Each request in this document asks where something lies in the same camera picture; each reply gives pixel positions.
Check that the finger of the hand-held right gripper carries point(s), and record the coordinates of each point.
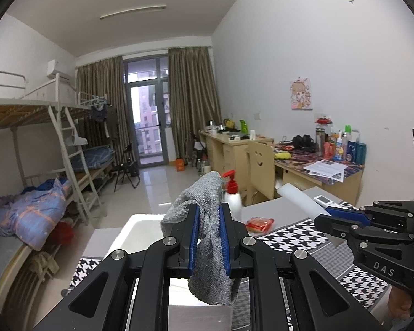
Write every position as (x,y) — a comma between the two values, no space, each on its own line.
(334,227)
(348,214)

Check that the white air conditioner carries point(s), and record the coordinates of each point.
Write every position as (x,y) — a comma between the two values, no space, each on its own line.
(57,69)

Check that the blue checked blanket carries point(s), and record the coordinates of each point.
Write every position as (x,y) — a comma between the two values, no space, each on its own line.
(31,213)

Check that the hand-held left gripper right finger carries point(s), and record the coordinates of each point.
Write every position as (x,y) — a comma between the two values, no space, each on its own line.
(225,238)

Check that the wooden desk with patterned top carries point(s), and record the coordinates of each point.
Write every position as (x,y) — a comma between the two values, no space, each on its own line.
(348,186)

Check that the black headphones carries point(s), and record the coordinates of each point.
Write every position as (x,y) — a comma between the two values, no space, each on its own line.
(303,142)

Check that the person's right hand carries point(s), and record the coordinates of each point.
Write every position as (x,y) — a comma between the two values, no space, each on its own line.
(398,305)

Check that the brown curtain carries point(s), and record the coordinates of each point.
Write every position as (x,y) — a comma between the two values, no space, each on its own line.
(193,103)
(100,110)

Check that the wooden desk with drawers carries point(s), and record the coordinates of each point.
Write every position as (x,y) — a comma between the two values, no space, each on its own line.
(224,158)

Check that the green plastic object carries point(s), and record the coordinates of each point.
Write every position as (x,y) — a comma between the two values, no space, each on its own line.
(243,127)

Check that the blue checked bedding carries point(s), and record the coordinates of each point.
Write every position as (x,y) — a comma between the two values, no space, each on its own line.
(93,157)

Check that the wooden chair with smiley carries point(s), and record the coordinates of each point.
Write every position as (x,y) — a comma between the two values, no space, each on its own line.
(260,165)

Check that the white foam box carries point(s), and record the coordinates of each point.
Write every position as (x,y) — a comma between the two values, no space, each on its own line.
(141,227)

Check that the group of toiletry bottles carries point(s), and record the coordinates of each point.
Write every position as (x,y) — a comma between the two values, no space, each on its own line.
(341,144)

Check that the orange bag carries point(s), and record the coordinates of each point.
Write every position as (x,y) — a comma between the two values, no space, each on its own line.
(179,164)

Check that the houndstooth table mat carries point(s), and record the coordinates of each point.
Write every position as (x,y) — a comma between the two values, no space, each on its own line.
(296,238)

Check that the yellow object on desk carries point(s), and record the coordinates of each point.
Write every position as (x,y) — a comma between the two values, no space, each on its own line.
(283,155)

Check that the cartoon wall poster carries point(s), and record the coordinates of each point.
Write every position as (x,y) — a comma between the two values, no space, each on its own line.
(301,93)

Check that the white remote control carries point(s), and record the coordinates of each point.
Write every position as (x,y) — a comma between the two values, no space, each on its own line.
(326,200)

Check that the dark hanging clothes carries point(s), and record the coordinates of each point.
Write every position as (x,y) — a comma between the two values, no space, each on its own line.
(101,117)

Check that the white lotion pump bottle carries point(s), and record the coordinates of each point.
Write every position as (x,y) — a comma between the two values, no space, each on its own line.
(233,203)

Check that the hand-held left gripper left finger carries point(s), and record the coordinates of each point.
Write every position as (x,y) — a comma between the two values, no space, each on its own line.
(193,238)

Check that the black folding chair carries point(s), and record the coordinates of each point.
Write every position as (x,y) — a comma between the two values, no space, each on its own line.
(126,170)

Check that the glass balcony door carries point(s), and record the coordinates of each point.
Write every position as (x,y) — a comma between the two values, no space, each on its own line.
(146,110)

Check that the grey sock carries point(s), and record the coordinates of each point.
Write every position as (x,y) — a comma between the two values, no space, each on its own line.
(210,193)

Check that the white metal bunk bed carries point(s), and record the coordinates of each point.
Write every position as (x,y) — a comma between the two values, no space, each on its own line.
(86,112)
(20,110)

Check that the ceiling tube light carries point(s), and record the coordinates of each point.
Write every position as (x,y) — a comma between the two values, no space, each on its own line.
(133,12)

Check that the printed papers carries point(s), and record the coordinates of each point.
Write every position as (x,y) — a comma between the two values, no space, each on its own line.
(326,169)

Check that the red snack packet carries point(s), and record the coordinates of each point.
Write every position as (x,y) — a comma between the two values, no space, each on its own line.
(260,224)

